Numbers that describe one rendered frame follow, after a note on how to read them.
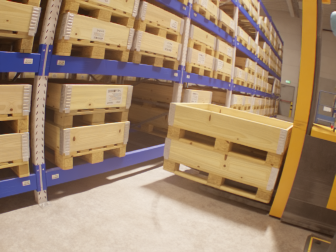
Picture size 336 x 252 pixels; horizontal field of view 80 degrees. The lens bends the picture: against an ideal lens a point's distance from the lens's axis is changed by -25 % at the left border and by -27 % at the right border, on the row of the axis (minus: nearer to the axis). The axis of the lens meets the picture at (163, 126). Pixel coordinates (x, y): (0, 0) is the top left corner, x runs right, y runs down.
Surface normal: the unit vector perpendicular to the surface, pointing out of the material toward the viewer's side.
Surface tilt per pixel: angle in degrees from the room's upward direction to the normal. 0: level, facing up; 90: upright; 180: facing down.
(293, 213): 90
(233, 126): 90
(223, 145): 90
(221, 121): 90
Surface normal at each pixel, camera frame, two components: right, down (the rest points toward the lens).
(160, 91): -0.54, 0.09
